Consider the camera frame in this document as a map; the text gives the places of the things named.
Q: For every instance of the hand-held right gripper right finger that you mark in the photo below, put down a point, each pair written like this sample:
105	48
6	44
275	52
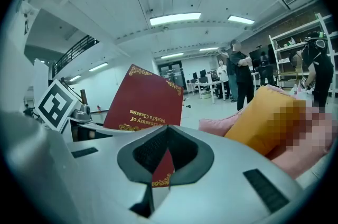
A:
224	191

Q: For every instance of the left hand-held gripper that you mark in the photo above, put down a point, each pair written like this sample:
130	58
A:
55	104

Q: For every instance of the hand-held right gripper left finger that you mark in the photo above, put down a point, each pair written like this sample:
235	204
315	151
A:
105	164

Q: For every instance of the red book with gold ornaments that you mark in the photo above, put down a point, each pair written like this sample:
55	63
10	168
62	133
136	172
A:
148	101

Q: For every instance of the pink sofa seat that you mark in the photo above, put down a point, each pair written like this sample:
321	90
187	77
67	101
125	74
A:
211	125

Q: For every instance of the ceiling tube light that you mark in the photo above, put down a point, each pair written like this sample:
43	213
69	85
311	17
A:
98	66
208	49
74	77
172	55

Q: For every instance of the orange cushion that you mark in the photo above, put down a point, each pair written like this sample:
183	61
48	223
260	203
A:
258	117

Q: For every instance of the black balcony railing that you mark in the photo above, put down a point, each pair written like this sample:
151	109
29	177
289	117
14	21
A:
71	52

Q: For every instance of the dark glass double door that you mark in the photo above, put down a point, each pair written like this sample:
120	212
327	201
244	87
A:
171	72

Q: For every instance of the black computer monitor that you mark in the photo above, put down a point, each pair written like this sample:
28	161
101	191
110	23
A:
195	75
202	73

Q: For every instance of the white office desk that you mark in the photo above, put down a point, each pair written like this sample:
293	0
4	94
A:
208	85

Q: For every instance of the long ceiling light panel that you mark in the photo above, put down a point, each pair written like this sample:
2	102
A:
175	18

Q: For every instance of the white metal shelf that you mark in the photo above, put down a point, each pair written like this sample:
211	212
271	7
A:
285	43

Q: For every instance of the short ceiling light panel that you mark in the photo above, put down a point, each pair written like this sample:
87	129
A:
240	19

